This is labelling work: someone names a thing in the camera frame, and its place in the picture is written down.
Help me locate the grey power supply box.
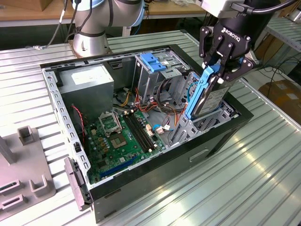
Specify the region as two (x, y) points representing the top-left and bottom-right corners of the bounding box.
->
(57, 64), (115, 123)

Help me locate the blue wire with white plug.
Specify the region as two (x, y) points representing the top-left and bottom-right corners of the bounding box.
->
(152, 124), (170, 135)

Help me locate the metal drive cage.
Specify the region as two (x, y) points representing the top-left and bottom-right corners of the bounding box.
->
(131, 50), (189, 99)

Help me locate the black cable with pale label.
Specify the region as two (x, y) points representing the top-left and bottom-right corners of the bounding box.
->
(25, 0), (69, 50)

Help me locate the long wooden desk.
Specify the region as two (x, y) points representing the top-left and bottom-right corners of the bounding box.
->
(0, 0), (212, 27)

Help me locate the blue disk data wire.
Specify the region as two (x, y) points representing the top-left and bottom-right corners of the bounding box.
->
(187, 81), (200, 105)

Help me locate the black open PC case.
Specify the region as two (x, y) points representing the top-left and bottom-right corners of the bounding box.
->
(39, 43), (254, 224)

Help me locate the blue expansion slot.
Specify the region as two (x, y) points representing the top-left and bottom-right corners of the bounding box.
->
(100, 155), (138, 179)

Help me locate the red orange yellow power wire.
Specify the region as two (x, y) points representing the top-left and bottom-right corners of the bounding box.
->
(174, 103), (189, 129)

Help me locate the metal slat side table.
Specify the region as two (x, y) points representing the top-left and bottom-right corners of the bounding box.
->
(255, 17), (301, 69)

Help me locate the thick black camera cable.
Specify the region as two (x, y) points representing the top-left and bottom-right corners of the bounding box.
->
(231, 0), (298, 14)

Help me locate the blue plastic drive latch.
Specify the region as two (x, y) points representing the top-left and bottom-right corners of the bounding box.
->
(139, 53), (167, 73)

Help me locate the silver metal cylinder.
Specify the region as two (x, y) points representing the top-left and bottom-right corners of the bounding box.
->
(288, 9), (301, 23)

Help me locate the red and black twisted wire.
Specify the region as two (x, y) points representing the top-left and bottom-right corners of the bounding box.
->
(71, 105), (86, 144)

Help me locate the black RAM slot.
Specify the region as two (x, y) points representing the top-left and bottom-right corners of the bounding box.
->
(123, 113), (151, 153)
(129, 112), (158, 149)

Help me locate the CPU socket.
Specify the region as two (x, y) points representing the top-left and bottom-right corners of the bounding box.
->
(110, 134), (129, 151)

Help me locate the green motherboard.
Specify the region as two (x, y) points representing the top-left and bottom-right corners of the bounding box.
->
(83, 109), (166, 184)

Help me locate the grey parts rack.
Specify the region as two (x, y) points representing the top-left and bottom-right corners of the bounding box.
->
(0, 126), (56, 216)

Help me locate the mixed colour wire bundle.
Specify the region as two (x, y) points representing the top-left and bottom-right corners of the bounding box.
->
(112, 87), (179, 118)

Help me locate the black wire loom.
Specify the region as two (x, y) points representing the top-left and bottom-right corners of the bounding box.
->
(157, 79), (182, 116)

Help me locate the perforated metal disk bay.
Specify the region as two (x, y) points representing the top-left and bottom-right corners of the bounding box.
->
(169, 70), (240, 148)

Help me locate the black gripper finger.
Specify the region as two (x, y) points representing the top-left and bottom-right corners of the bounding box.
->
(220, 46), (261, 82)
(198, 25), (230, 69)

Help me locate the brown cardboard box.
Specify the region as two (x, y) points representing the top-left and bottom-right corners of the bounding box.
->
(258, 79), (301, 113)

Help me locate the metal socket cover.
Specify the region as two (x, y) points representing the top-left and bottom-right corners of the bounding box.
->
(98, 110), (123, 137)

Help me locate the hard disk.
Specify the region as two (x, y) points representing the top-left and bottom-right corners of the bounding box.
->
(184, 65), (230, 121)

